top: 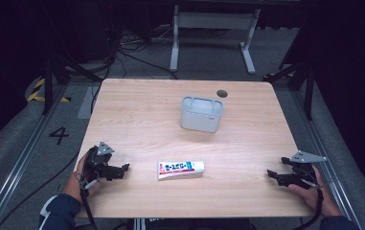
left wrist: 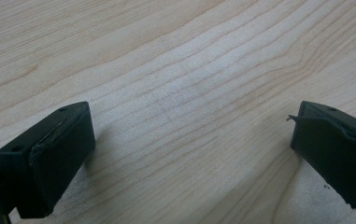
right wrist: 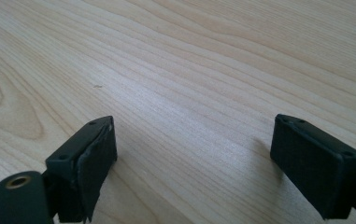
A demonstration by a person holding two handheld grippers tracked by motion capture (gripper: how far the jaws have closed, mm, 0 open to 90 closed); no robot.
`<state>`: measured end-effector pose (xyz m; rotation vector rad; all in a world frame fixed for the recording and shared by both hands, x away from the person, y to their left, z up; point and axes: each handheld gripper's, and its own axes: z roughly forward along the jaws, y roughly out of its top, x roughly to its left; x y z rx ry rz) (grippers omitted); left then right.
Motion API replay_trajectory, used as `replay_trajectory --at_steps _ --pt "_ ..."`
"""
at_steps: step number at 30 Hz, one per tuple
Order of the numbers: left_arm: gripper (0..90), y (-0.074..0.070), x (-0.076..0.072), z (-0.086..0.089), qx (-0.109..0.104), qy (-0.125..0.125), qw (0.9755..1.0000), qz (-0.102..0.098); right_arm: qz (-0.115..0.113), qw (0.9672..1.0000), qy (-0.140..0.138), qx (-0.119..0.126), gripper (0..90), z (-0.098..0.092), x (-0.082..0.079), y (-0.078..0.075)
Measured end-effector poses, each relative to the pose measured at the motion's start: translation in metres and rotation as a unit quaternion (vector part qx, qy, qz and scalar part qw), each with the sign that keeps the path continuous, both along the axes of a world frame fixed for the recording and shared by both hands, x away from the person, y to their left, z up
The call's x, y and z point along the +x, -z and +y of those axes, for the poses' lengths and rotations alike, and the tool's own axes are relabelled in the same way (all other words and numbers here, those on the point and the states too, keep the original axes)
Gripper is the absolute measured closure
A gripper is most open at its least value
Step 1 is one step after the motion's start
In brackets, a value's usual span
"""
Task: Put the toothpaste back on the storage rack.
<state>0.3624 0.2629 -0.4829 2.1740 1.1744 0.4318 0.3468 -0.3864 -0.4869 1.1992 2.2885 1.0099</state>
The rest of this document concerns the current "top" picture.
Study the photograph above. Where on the person's right hand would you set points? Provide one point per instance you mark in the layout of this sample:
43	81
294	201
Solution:
318	195

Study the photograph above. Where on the person's left hand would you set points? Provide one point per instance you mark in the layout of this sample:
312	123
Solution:
75	185

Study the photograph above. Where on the round grey table grommet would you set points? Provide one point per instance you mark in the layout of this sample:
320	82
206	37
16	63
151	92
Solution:
222	93

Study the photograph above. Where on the white toothpaste tube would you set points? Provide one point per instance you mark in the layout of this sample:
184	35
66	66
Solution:
180	169

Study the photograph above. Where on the grey plastic organizer box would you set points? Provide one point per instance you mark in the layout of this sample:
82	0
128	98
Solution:
201	114

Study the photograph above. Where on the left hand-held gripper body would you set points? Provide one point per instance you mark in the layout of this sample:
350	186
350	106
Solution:
97	162

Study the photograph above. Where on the yellow black hazard tape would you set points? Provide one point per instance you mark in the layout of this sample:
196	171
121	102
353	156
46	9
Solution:
41	94

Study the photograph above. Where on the black tripod stand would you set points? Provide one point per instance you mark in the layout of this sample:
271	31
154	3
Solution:
300	80
58	70

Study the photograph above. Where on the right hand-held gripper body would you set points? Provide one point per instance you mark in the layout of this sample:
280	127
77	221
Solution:
299	172

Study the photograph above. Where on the white metal desk frame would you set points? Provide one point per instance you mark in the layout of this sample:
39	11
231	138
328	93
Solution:
213	38

